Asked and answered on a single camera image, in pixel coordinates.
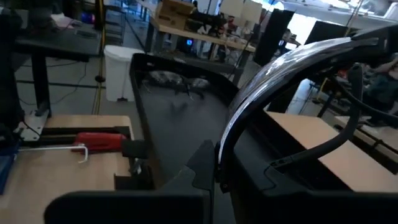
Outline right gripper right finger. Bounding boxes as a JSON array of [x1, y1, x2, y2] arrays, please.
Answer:
[[229, 136, 398, 224]]

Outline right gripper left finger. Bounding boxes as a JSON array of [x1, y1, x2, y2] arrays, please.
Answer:
[[43, 139, 216, 224]]

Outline black eyeglasses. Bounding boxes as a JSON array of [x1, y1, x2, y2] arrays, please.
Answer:
[[216, 24, 398, 192]]

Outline light wooden desk top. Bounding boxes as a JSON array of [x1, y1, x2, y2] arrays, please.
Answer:
[[266, 111, 398, 193]]

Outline red plastic tool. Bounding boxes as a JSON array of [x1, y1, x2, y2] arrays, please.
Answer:
[[71, 132, 128, 153]]

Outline black pegboard tool cart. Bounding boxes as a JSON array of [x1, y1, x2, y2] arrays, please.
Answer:
[[129, 52, 315, 194]]

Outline blue caulking gun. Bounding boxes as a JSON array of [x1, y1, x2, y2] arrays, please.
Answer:
[[0, 142, 90, 196]]

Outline white trash bin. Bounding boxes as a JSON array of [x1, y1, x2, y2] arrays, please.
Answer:
[[103, 45, 146, 103]]

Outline person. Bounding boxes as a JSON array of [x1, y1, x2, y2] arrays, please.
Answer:
[[365, 52, 398, 121]]

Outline black monitor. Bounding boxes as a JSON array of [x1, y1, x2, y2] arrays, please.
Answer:
[[253, 8, 295, 67], [303, 20, 349, 46]]

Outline black desk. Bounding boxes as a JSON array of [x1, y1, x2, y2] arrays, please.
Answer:
[[12, 18, 105, 118]]

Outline wooden workbench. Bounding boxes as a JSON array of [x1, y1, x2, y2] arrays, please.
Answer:
[[150, 17, 257, 82]]

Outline cardboard box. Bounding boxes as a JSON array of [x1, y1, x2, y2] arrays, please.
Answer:
[[154, 0, 197, 31]]

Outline white lamp shade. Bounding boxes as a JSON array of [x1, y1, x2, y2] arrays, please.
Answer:
[[241, 1, 264, 24], [219, 0, 243, 18]]

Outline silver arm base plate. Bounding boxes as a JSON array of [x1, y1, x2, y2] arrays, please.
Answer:
[[14, 109, 50, 142]]

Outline yellow hanging cable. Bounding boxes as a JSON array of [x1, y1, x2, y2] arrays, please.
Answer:
[[91, 0, 107, 116]]

